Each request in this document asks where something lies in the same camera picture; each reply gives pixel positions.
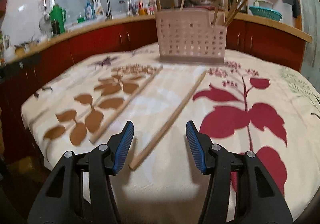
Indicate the white green-rimmed basin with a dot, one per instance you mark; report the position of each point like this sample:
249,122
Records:
263,4

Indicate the green soap bottle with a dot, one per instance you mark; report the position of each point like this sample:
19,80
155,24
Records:
80,18

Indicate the orange jar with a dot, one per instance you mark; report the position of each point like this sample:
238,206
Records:
143,12

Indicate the blue detergent bottle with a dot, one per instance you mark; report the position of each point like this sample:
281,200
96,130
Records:
89,12

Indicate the black flask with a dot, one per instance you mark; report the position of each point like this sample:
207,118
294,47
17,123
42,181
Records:
55,28

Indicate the white spray bottle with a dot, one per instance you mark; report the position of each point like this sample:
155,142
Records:
99,9

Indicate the red kitchen cabinets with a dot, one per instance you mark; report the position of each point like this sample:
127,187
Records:
262,38

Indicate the floral tablecloth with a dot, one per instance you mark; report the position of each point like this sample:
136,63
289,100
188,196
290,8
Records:
245,104

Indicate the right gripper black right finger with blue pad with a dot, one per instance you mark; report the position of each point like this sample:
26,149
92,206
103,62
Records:
258,198

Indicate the chrome kitchen faucet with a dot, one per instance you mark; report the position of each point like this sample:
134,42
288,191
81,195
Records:
107,8

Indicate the pink perforated utensil basket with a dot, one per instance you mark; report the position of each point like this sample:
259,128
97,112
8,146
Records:
194,36

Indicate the teal plastic colander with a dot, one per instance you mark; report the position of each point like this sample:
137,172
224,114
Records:
266,13

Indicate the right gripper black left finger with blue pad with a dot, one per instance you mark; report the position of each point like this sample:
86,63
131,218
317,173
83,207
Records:
78,189

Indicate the green thermos jug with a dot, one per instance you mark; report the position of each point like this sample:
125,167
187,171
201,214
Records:
59,14

